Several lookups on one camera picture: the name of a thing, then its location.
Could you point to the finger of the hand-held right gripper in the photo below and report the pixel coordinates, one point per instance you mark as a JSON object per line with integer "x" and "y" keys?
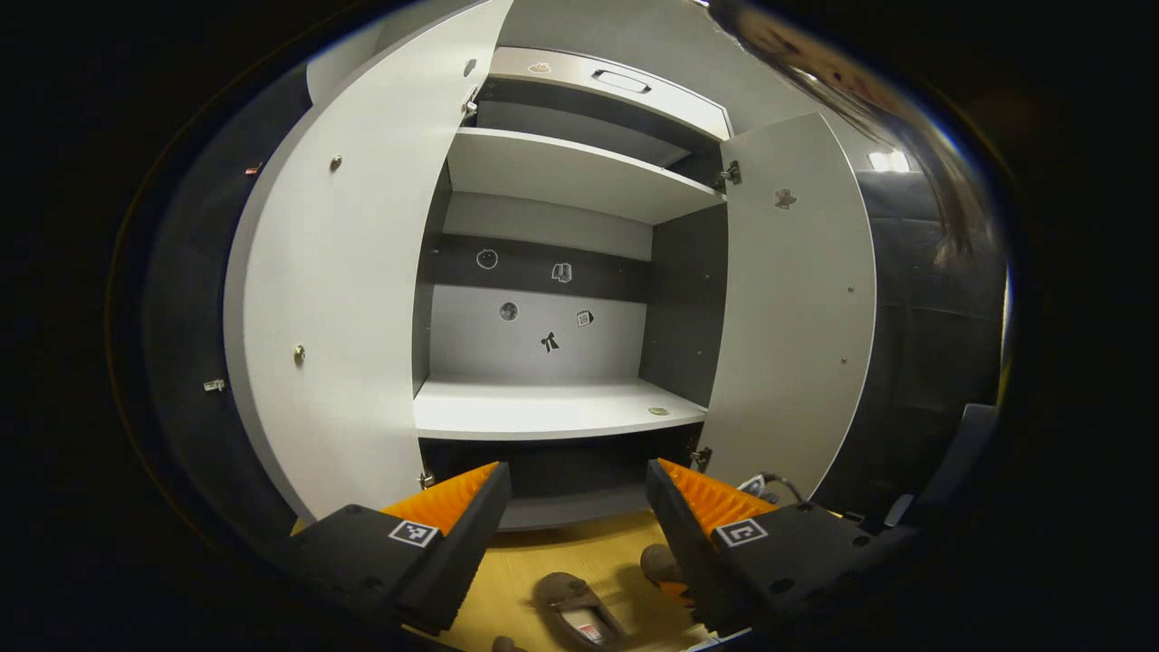
{"x": 677, "y": 589}

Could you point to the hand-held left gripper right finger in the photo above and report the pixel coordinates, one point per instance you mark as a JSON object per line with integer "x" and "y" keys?
{"x": 693, "y": 552}

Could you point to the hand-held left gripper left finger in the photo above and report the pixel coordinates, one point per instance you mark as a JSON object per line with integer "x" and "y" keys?
{"x": 462, "y": 552}

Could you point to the brown fuzzy shoe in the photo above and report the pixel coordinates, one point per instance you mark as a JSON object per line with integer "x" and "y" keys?
{"x": 659, "y": 561}
{"x": 575, "y": 611}

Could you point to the white shoe cabinet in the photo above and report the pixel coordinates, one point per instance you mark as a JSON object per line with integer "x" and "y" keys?
{"x": 543, "y": 407}

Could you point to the beige cabinet drawer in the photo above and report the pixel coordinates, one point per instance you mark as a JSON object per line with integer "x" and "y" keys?
{"x": 570, "y": 77}

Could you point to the black backdrop cloth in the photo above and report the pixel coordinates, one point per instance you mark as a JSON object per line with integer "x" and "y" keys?
{"x": 933, "y": 317}
{"x": 181, "y": 317}

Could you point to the small ceiling light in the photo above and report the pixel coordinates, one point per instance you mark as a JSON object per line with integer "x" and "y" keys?
{"x": 889, "y": 161}

